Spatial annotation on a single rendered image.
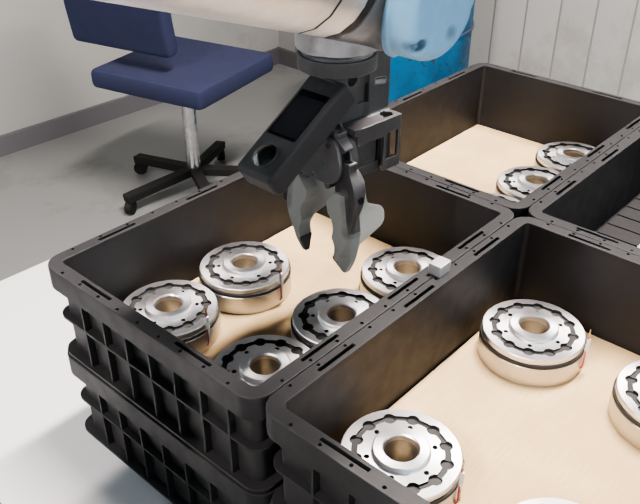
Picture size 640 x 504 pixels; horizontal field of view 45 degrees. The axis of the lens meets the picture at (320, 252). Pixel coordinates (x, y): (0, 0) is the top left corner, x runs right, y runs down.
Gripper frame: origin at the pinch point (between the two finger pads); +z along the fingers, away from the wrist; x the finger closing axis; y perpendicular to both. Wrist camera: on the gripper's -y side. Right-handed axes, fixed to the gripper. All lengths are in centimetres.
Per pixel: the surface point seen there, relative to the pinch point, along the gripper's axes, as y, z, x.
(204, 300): -8.3, 6.7, 9.0
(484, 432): 0.6, 9.6, -21.2
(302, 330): -4.3, 6.4, -2.1
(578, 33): 221, 45, 98
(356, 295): 4.0, 6.5, -1.4
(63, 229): 45, 93, 177
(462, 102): 51, 4, 22
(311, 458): -18.2, 1.1, -18.8
